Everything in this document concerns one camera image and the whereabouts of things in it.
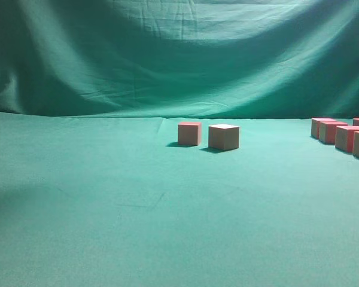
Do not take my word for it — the pink wooden cube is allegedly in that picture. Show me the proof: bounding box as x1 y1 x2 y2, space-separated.
178 122 202 146
208 124 240 151

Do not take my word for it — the pink cube second row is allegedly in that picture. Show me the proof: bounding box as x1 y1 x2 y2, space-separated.
319 121 348 145

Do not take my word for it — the pink cube third row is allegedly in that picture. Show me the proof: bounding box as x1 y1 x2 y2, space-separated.
335 126 359 153

